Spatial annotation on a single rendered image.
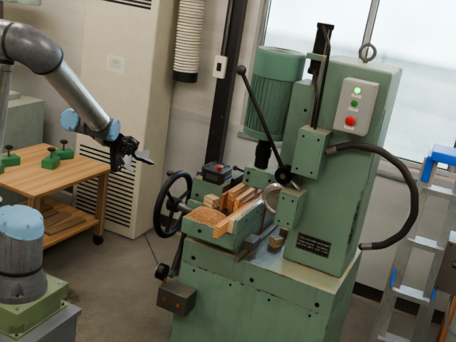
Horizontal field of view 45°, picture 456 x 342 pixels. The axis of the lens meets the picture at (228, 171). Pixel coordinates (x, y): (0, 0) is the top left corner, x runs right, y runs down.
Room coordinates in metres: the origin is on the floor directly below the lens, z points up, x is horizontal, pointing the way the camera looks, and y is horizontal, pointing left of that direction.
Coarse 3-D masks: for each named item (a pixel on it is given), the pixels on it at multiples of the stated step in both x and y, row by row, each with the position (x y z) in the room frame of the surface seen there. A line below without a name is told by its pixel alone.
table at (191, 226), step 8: (192, 200) 2.02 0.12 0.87; (216, 208) 1.91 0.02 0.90; (184, 216) 1.79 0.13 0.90; (184, 224) 1.78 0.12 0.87; (192, 224) 1.77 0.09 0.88; (200, 224) 1.76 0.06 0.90; (256, 224) 1.89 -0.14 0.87; (184, 232) 1.78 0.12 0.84; (192, 232) 1.77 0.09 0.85; (200, 232) 1.75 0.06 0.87; (208, 232) 1.74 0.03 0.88; (240, 232) 1.74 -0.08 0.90; (248, 232) 1.82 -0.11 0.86; (208, 240) 1.74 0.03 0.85; (216, 240) 1.73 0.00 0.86; (224, 240) 1.72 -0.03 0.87; (232, 240) 1.71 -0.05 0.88; (240, 240) 1.76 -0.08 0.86; (232, 248) 1.71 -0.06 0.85
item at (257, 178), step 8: (248, 168) 1.94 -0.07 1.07; (256, 168) 1.94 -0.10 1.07; (272, 168) 1.97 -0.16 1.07; (248, 176) 1.94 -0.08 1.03; (256, 176) 1.92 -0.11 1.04; (264, 176) 1.91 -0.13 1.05; (272, 176) 1.90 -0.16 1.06; (248, 184) 1.93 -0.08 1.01; (256, 184) 1.92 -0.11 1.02; (264, 184) 1.91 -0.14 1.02
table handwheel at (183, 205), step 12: (168, 180) 2.02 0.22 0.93; (192, 180) 2.18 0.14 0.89; (168, 192) 2.02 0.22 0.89; (156, 204) 1.96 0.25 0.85; (168, 204) 2.07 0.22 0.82; (180, 204) 2.07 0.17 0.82; (156, 216) 1.95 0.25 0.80; (168, 216) 2.07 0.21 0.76; (180, 216) 2.17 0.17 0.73; (156, 228) 1.97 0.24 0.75; (168, 228) 2.06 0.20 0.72
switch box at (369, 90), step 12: (348, 84) 1.69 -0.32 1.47; (360, 84) 1.67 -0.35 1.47; (372, 84) 1.67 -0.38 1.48; (348, 96) 1.68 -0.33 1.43; (372, 96) 1.66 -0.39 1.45; (360, 108) 1.67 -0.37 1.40; (372, 108) 1.68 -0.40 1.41; (336, 120) 1.69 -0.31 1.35; (360, 120) 1.66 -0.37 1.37; (348, 132) 1.68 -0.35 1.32; (360, 132) 1.66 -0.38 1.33
